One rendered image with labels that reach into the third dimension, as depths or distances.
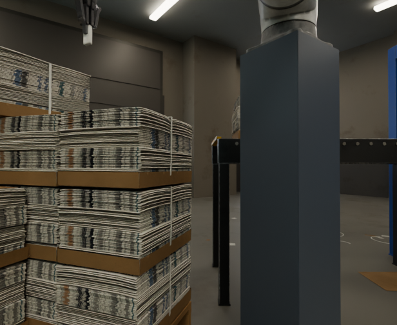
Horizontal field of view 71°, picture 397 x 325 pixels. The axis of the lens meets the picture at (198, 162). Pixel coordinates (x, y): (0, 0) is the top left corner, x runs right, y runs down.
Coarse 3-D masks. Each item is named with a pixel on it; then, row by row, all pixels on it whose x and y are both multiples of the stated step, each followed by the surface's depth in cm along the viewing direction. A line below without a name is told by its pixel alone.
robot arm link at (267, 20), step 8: (304, 0) 71; (312, 0) 72; (264, 8) 75; (272, 8) 73; (288, 8) 72; (296, 8) 72; (304, 8) 73; (312, 8) 74; (264, 16) 78; (272, 16) 76; (280, 16) 75; (288, 16) 74; (296, 16) 74; (304, 16) 74; (312, 16) 75; (264, 24) 79; (272, 24) 77
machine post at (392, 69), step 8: (392, 48) 205; (392, 56) 205; (392, 64) 205; (392, 72) 205; (392, 80) 205; (392, 88) 205; (392, 96) 205; (392, 104) 205; (392, 112) 205; (392, 120) 205; (392, 128) 205; (392, 136) 205; (392, 224) 205; (392, 232) 205; (392, 240) 205; (392, 248) 205
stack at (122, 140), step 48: (0, 144) 92; (48, 144) 85; (96, 144) 80; (144, 144) 78; (48, 192) 86; (96, 192) 79; (144, 192) 76; (48, 240) 85; (96, 240) 79; (144, 240) 76; (48, 288) 85; (96, 288) 78; (144, 288) 77
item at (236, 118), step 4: (236, 104) 154; (236, 108) 155; (236, 112) 148; (232, 116) 169; (236, 116) 150; (232, 120) 169; (236, 120) 150; (232, 124) 169; (236, 124) 150; (232, 128) 167; (236, 128) 148; (232, 132) 166
